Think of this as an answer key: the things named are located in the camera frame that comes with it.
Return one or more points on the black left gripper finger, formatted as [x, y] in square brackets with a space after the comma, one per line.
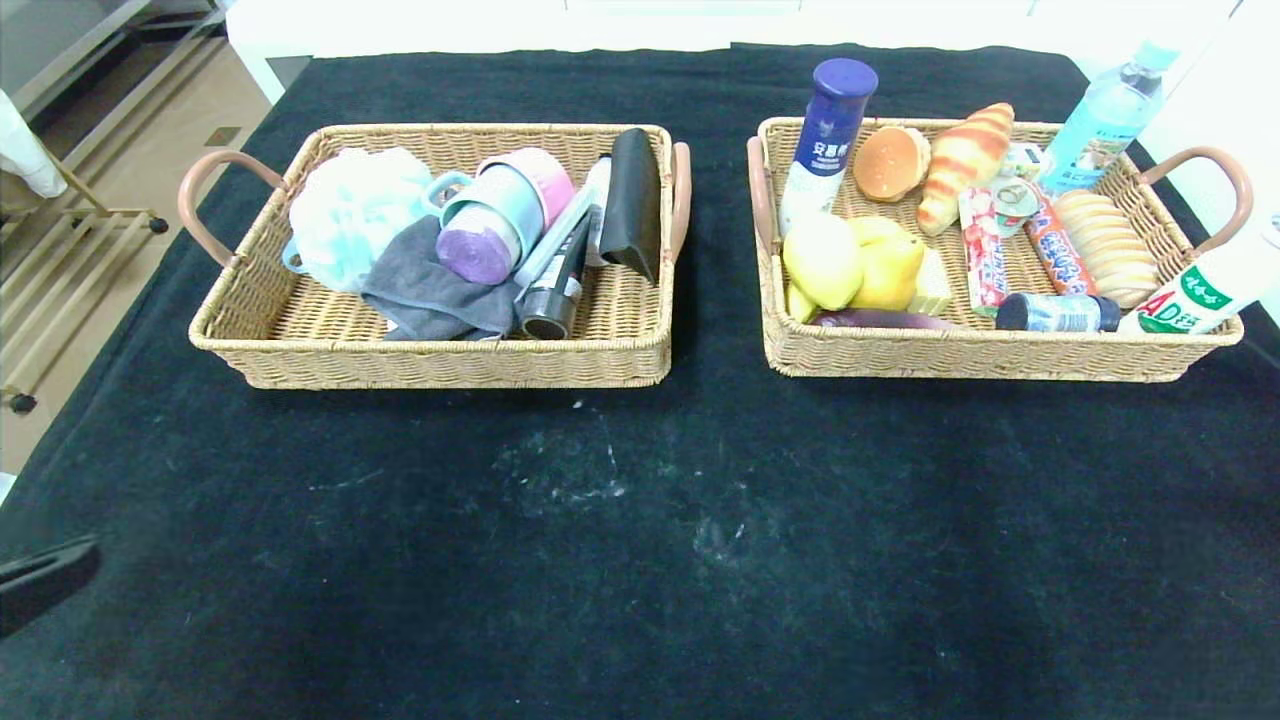
[45, 585]

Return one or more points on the black cosmetic tube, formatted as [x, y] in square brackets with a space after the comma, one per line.
[555, 300]

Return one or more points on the yellow lemon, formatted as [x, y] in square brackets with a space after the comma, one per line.
[822, 262]

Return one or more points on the white bottle with blue cap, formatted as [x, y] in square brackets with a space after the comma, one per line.
[825, 140]

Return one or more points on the toy burger bun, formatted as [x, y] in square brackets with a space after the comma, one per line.
[890, 165]

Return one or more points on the red green candy pack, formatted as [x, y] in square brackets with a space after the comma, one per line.
[982, 255]

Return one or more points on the wooden rack with wheels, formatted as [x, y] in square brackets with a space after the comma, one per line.
[120, 216]

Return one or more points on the white cloth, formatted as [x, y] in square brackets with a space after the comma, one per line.
[25, 155]

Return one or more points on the light blue bath sponge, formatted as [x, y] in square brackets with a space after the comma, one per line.
[350, 215]

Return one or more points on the grey towel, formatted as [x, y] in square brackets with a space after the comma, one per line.
[430, 295]

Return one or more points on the purple garbage bag roll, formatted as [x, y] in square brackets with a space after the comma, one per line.
[478, 253]

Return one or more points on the pink cup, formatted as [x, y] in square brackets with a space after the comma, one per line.
[553, 180]

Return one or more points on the black table cloth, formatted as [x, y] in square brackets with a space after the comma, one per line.
[700, 550]

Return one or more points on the white tube bottle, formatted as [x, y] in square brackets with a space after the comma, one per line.
[598, 195]

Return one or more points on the black leather wallet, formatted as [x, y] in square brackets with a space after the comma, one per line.
[633, 198]

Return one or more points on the yellow banana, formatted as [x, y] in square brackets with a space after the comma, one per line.
[798, 303]

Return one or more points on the purple eggplant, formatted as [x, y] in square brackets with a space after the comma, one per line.
[880, 320]

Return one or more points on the yellow pear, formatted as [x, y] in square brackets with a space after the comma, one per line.
[890, 275]

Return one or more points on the pale yellow butter block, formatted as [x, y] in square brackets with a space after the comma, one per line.
[935, 290]

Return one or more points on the striped croissant bread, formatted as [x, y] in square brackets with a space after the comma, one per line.
[965, 160]

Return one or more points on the small blue black-capped jar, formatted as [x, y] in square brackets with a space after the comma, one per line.
[1050, 312]

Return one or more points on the small tin can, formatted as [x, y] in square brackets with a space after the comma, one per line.
[1018, 198]

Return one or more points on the red sausage pack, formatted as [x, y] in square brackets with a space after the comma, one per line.
[1058, 250]

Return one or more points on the small white green box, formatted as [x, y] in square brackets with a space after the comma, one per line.
[1025, 160]

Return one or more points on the ridged long bread loaf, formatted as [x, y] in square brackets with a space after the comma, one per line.
[1105, 245]

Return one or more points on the clear water bottle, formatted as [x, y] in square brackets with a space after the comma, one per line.
[1105, 120]

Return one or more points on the white green milk bottle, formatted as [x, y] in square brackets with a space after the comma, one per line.
[1200, 290]

